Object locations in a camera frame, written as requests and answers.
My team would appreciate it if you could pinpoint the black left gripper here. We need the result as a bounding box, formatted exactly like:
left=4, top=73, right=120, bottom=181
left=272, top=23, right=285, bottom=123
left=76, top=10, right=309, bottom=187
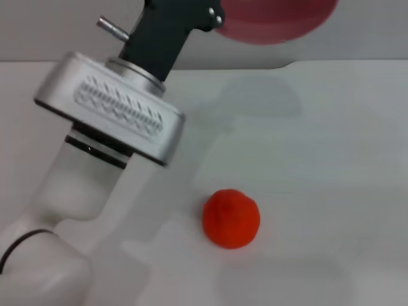
left=119, top=0, right=226, bottom=84

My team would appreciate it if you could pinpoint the pink plastic bowl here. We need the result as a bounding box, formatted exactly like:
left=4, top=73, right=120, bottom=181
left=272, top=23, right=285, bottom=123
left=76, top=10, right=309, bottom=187
left=215, top=0, right=340, bottom=46

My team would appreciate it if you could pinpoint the orange toy fruit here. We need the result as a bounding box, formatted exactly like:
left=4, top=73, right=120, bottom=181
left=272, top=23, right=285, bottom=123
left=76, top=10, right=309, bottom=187
left=203, top=188, right=261, bottom=251

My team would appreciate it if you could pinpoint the left arm cable with connector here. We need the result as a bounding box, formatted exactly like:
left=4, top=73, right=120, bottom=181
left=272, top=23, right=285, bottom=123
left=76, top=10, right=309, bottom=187
left=96, top=15, right=131, bottom=43

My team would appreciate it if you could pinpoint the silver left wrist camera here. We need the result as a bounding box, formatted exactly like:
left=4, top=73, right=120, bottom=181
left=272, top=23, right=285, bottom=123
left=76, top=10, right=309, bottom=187
left=33, top=50, right=187, bottom=167

